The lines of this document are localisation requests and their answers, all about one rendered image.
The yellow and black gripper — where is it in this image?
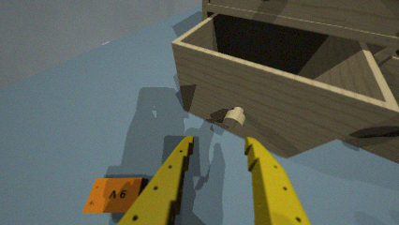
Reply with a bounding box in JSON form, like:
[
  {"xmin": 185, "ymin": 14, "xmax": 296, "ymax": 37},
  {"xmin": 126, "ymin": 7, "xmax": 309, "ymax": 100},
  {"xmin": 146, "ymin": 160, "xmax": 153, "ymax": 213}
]
[{"xmin": 117, "ymin": 136, "xmax": 311, "ymax": 225}]

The tan wooden chest of drawers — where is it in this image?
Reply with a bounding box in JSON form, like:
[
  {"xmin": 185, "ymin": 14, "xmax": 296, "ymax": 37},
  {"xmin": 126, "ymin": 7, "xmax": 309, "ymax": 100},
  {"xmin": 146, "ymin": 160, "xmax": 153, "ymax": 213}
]
[{"xmin": 202, "ymin": 0, "xmax": 399, "ymax": 164}]

